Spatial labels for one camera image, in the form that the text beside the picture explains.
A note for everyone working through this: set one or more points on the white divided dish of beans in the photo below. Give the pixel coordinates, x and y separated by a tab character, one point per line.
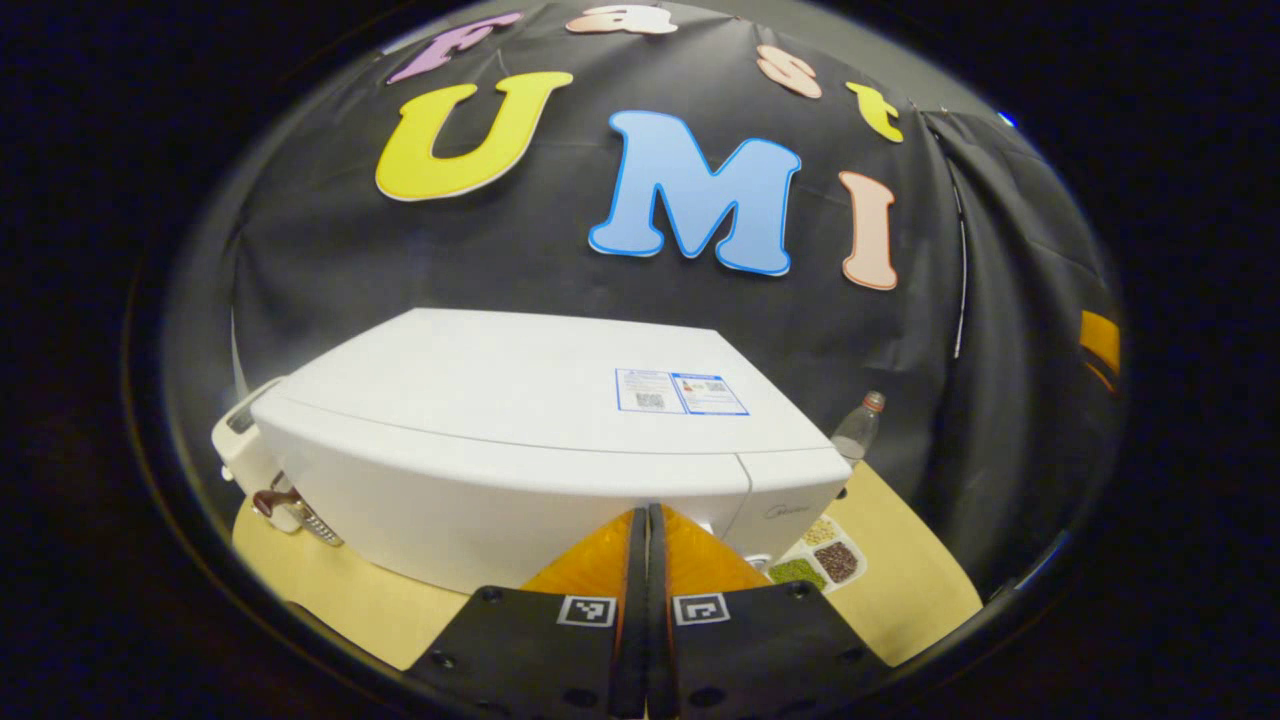
825	560

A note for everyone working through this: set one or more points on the white microwave oven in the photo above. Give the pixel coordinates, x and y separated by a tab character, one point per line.
500	420

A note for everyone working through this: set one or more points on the black backdrop cloth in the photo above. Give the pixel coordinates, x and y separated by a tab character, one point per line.
350	250

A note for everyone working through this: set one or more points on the red label plastic bottle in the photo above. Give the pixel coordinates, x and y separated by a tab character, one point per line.
858	430

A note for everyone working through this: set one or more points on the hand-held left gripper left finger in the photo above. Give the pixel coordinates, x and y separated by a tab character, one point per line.
628	620

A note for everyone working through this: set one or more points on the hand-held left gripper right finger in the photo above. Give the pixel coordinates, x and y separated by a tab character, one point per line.
660	620

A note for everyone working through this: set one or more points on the white toaster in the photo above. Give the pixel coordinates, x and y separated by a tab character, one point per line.
235	450

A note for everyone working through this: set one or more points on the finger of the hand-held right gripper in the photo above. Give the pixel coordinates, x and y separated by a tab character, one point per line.
1100	345

